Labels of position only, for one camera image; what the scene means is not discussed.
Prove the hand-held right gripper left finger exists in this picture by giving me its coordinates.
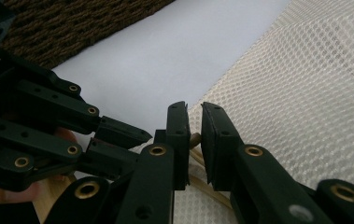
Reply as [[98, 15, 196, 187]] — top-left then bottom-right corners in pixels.
[[154, 101, 191, 191]]

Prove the white table cover sheet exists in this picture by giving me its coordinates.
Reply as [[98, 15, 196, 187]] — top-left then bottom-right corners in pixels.
[[51, 0, 291, 147]]

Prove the wooden table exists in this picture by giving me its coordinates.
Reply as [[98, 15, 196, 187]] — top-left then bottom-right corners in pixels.
[[34, 174, 77, 224]]

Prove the cream mesh laundry bag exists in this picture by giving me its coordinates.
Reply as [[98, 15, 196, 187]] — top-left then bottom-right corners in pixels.
[[131, 0, 354, 224]]

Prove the brown wicker basket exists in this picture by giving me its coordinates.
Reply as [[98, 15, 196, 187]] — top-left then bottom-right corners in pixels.
[[1, 0, 177, 70]]

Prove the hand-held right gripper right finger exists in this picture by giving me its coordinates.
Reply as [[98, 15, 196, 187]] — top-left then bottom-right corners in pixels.
[[200, 101, 245, 192]]

